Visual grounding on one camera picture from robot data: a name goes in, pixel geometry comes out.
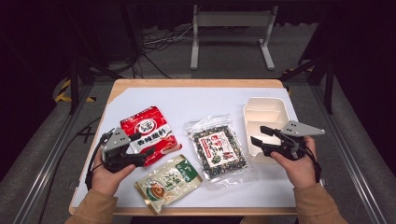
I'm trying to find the red seasoning packet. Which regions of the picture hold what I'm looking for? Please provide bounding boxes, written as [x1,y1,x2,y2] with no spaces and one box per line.
[120,105,183,168]

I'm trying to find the white divided box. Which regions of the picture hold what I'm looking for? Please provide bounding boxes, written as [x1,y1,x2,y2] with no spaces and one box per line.
[242,96,292,165]

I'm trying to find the bundle of floor cables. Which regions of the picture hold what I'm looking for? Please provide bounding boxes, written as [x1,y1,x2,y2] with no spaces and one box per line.
[133,25,196,79]

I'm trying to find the grey metal stand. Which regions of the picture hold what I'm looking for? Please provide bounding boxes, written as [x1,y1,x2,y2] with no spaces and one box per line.
[189,4,280,71]

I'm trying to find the person's left hand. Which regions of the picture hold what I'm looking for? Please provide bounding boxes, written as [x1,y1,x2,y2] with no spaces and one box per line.
[90,148,137,197]

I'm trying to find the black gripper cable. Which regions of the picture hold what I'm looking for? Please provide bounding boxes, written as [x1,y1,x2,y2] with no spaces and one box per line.
[305,145,323,184]
[84,128,115,191]

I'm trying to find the person's right hand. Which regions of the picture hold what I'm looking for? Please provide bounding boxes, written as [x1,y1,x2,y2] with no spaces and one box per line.
[269,135,318,190]

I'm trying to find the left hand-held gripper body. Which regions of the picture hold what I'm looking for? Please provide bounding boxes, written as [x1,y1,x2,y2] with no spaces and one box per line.
[101,126,148,174]

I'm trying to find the black tripod stand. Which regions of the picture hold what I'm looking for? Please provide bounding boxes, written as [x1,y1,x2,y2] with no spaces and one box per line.
[279,55,338,115]
[61,6,123,115]

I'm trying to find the aluminium floor rail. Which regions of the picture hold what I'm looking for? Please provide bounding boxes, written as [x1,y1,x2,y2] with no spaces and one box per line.
[12,83,95,224]
[311,83,388,224]

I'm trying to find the cream and green packet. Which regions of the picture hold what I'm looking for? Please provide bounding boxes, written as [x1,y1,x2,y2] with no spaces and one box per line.
[134,153,204,216]

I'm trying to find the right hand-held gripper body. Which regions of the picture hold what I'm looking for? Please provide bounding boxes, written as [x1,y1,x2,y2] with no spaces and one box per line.
[261,119,326,161]

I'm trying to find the yellow and black floor tape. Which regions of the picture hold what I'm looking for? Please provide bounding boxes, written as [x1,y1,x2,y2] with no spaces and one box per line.
[53,78,96,104]

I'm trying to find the clear packet of dark mix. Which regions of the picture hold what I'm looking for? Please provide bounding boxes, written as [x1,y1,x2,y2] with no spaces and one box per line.
[183,114,260,191]

